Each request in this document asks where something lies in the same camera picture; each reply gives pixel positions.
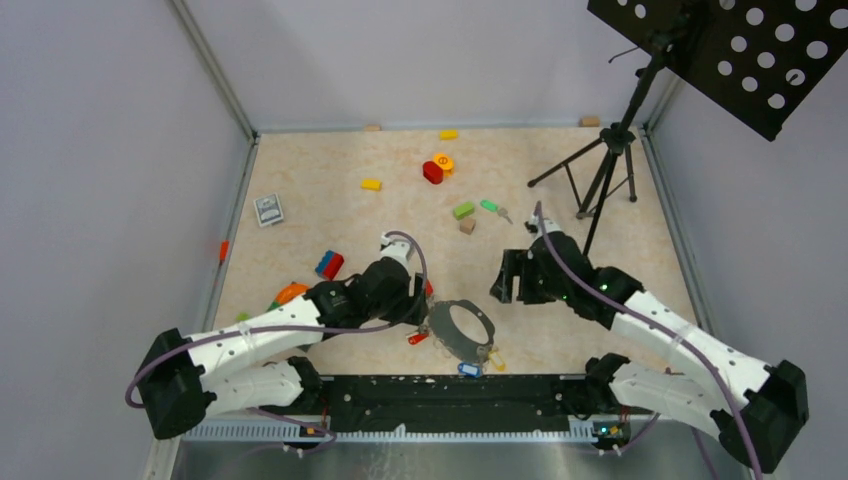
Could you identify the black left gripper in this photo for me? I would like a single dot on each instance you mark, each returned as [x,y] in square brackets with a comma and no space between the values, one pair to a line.
[407,302]

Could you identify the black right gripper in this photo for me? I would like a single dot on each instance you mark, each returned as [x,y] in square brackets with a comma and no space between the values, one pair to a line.
[517,263]

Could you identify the red key tag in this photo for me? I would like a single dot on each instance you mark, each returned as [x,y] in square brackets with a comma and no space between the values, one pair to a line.
[417,337]

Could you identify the yellow key tag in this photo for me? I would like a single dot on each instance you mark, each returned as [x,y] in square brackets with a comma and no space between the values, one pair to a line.
[496,361]

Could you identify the blue key tag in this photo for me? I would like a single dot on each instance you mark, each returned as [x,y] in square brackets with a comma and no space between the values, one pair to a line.
[469,370]

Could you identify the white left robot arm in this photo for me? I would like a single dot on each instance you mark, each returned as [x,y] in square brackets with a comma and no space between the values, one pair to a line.
[185,379]

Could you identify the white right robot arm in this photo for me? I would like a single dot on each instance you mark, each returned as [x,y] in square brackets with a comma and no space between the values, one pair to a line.
[754,409]

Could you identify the red blue brick stack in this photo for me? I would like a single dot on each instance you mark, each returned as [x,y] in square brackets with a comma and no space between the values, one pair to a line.
[329,265]

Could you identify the orange arch block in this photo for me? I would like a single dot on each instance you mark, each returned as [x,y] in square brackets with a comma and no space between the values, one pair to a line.
[289,292]

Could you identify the green tagged key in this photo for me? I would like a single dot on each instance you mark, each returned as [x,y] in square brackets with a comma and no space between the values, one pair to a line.
[491,206]

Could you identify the small wooden cube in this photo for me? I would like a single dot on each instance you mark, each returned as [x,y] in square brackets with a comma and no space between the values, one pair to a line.
[467,225]

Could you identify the green brick block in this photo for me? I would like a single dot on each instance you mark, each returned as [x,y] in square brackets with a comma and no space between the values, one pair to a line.
[463,210]

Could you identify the yellow brick mid left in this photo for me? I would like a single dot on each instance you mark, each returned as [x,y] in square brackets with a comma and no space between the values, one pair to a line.
[371,184]

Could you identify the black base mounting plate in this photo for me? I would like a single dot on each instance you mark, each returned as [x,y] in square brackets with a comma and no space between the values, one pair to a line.
[451,403]

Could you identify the red cylinder block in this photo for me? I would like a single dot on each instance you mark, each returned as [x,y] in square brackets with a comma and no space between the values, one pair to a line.
[432,172]

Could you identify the playing card deck box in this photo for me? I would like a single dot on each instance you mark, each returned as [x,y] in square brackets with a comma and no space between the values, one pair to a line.
[268,210]

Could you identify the orange round block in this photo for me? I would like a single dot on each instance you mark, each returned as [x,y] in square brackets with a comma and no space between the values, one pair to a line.
[445,162]

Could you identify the wooden wedge back right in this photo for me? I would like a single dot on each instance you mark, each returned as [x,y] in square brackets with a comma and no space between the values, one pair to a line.
[590,121]

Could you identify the black perforated music stand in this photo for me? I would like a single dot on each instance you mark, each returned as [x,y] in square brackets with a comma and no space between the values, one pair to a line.
[758,60]

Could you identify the small orange wall clip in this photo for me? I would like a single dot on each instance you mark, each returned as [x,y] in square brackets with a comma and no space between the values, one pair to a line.
[223,251]

